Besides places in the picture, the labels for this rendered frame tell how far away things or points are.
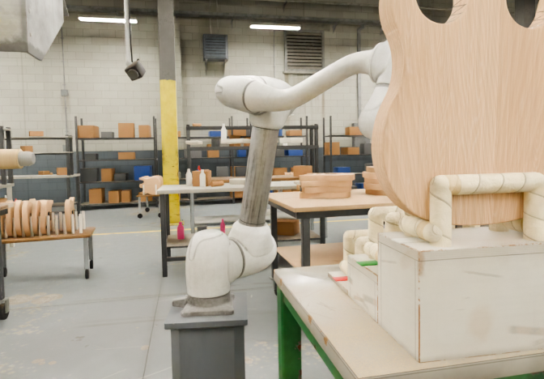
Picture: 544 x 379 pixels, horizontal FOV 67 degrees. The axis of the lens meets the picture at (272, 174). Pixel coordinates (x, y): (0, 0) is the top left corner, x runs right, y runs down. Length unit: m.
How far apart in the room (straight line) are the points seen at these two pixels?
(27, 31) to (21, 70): 11.98
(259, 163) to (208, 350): 0.66
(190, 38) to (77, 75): 3.13
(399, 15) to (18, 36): 0.53
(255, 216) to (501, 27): 1.07
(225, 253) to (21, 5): 1.06
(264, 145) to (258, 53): 10.80
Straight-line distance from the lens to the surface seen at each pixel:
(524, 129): 0.80
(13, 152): 0.78
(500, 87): 0.77
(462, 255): 0.70
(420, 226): 0.70
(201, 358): 1.53
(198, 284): 1.49
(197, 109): 11.81
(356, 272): 0.91
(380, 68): 1.07
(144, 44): 12.16
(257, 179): 1.52
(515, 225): 0.83
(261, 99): 1.28
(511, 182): 0.75
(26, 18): 0.64
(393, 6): 0.69
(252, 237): 1.56
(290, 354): 1.20
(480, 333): 0.75
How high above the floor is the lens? 1.25
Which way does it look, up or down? 3 degrees down
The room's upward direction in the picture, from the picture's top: 1 degrees counter-clockwise
